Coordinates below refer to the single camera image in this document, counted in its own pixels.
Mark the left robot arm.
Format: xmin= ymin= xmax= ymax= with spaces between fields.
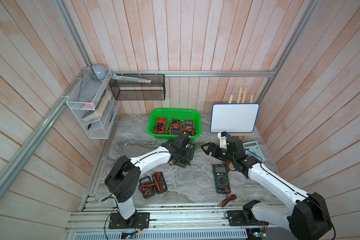
xmin=105 ymin=133 xmax=194 ymax=221

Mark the light blue calculator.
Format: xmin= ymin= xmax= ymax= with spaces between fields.
xmin=243 ymin=141 xmax=266 ymax=162

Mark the small black multimeter left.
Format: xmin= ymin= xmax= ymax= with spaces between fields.
xmin=138 ymin=176 xmax=156 ymax=199

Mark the blue framed whiteboard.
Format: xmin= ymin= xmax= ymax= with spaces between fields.
xmin=210 ymin=103 xmax=260 ymax=134

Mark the orange multimeter front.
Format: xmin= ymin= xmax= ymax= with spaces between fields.
xmin=183 ymin=120 xmax=197 ymax=136

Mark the book on wire shelf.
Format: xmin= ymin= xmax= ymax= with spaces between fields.
xmin=82 ymin=89 xmax=112 ymax=122

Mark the green plastic basket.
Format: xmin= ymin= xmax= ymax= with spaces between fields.
xmin=147 ymin=108 xmax=202 ymax=140

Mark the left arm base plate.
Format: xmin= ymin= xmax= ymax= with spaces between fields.
xmin=109 ymin=212 xmax=150 ymax=230

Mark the red multimeter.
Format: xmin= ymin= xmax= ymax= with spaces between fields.
xmin=153 ymin=118 xmax=168 ymax=135

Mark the grey computer mouse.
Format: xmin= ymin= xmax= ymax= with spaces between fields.
xmin=92 ymin=64 xmax=107 ymax=82

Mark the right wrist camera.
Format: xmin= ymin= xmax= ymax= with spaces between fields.
xmin=218 ymin=131 xmax=231 ymax=149

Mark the small black multimeter right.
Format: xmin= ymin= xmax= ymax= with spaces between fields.
xmin=152 ymin=172 xmax=168 ymax=194

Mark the green DT9205A multimeter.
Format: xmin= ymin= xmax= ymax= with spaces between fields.
xmin=175 ymin=148 xmax=195 ymax=168

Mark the black mesh wall basket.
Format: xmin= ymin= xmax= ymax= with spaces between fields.
xmin=109 ymin=74 xmax=166 ymax=101

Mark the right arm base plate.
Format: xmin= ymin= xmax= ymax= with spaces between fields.
xmin=225 ymin=210 xmax=269 ymax=227

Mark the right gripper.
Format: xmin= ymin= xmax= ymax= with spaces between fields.
xmin=201 ymin=142 xmax=236 ymax=165

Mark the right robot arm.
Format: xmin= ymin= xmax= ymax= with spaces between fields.
xmin=201 ymin=135 xmax=335 ymax=240

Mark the green multimeter lower right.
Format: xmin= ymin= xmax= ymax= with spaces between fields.
xmin=212 ymin=164 xmax=231 ymax=194

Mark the orange multimeter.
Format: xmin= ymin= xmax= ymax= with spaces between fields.
xmin=183 ymin=120 xmax=197 ymax=136
xmin=168 ymin=119 xmax=183 ymax=135

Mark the white wire wall shelf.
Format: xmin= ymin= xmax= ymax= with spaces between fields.
xmin=66 ymin=68 xmax=120 ymax=140

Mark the small black multimeter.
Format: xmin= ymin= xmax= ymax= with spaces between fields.
xmin=138 ymin=176 xmax=156 ymax=199
xmin=152 ymin=172 xmax=168 ymax=194

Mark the paper in mesh basket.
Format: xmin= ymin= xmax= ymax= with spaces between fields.
xmin=112 ymin=74 xmax=151 ymax=84

